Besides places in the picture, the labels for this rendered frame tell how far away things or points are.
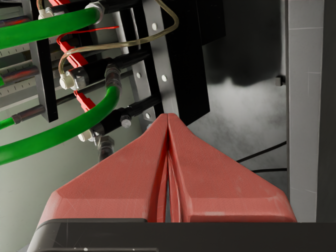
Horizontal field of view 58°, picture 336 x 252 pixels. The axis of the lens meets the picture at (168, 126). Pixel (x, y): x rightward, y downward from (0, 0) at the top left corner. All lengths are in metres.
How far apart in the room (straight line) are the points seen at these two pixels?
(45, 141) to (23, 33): 0.08
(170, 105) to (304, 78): 0.22
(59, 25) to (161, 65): 0.26
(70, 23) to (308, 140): 0.31
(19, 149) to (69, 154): 0.53
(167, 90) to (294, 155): 0.21
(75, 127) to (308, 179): 0.32
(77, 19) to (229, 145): 0.48
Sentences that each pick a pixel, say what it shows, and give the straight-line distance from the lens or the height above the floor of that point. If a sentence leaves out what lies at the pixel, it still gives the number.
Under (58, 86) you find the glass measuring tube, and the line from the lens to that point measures 0.70.
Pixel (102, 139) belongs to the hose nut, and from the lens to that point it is 0.40.
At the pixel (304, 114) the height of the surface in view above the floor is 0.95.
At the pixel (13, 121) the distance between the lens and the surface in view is 0.62.
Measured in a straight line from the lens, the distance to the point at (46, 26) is 0.25.
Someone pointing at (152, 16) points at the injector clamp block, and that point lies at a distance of 0.48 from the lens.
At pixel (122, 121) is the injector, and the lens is 0.45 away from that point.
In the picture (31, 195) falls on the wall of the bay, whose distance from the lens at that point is 0.77.
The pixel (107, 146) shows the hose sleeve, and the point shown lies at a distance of 0.38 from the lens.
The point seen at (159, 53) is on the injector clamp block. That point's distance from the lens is 0.48.
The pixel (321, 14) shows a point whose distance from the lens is 0.37.
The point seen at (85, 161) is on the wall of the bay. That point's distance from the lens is 0.81.
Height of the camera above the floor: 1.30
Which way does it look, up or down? 36 degrees down
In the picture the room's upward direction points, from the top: 121 degrees counter-clockwise
